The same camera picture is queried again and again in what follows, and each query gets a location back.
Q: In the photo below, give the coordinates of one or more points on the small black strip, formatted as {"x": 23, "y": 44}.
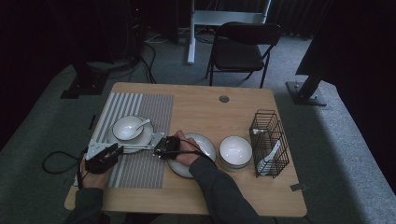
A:
{"x": 92, "y": 122}

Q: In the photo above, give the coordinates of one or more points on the white chopstick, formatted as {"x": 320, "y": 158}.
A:
{"x": 257, "y": 131}
{"x": 137, "y": 144}
{"x": 140, "y": 148}

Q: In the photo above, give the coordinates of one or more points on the person's right hand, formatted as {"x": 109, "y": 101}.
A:
{"x": 188, "y": 157}

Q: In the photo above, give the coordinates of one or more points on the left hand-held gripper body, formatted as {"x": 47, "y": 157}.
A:
{"x": 99, "y": 163}

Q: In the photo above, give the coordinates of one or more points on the black stand base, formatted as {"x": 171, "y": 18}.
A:
{"x": 87, "y": 82}

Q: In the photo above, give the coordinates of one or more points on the black folding chair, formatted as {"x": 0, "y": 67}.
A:
{"x": 236, "y": 56}

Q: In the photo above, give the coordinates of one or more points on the white ceramic spoon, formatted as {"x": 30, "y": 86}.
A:
{"x": 141, "y": 125}
{"x": 274, "y": 151}

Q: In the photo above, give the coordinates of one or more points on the black equipment tower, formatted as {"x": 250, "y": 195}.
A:
{"x": 135, "y": 31}

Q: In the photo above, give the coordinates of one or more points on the white bowl with black rim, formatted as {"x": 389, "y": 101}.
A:
{"x": 233, "y": 168}
{"x": 235, "y": 151}
{"x": 123, "y": 129}

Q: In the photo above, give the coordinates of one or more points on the black stand with metal base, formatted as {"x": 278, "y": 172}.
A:
{"x": 306, "y": 93}

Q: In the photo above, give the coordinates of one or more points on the person's left hand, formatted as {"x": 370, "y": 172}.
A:
{"x": 93, "y": 180}

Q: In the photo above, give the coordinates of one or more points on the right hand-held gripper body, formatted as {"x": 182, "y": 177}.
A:
{"x": 169, "y": 146}

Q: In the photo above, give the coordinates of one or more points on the dark curtain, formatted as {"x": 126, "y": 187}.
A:
{"x": 348, "y": 37}

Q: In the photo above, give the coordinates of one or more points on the white plate with black rim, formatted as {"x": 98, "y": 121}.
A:
{"x": 202, "y": 140}

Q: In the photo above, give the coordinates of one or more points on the white desk frame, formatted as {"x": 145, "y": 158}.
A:
{"x": 218, "y": 17}

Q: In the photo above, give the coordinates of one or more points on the white bowl with spoon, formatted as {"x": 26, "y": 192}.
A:
{"x": 147, "y": 135}

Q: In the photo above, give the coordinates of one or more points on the grey striped woven placemat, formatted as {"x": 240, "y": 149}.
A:
{"x": 149, "y": 109}

